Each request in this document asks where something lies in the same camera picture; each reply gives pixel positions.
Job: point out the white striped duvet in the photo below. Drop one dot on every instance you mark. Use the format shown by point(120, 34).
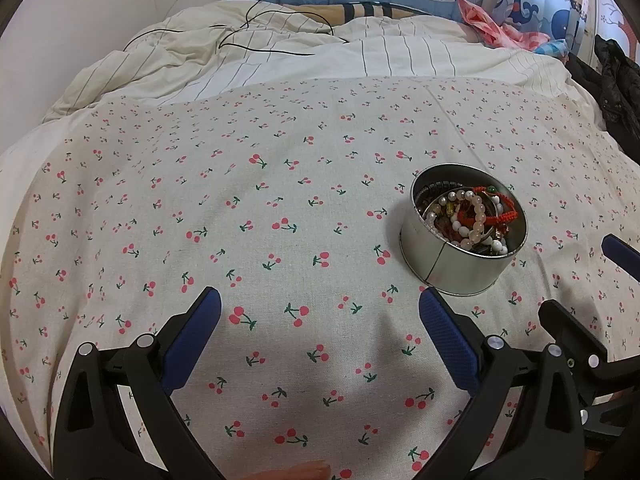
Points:
point(400, 55)

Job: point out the cherry print bedsheet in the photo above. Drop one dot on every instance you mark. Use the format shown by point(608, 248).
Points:
point(250, 185)

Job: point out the pink cloth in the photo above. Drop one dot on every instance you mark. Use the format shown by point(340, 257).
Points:
point(480, 20)

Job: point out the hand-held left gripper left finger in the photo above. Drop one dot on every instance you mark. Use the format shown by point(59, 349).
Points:
point(192, 330)

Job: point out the pale bead wristband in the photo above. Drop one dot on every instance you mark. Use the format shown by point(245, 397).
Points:
point(480, 216)

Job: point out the light blue cloth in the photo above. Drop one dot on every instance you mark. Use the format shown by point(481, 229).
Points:
point(552, 47)

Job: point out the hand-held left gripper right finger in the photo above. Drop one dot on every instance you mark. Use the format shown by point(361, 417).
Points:
point(447, 335)

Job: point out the black jacket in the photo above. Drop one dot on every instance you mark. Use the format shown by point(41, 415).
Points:
point(615, 90)

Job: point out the tan striped pillow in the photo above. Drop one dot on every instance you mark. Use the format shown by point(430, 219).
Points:
point(370, 10)

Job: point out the black woven bangle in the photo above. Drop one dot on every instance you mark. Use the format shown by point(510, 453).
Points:
point(440, 184)

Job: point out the round silver tin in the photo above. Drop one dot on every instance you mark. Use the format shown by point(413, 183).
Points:
point(450, 270)

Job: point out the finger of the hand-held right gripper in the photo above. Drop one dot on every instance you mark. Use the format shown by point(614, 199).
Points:
point(617, 252)
point(565, 325)

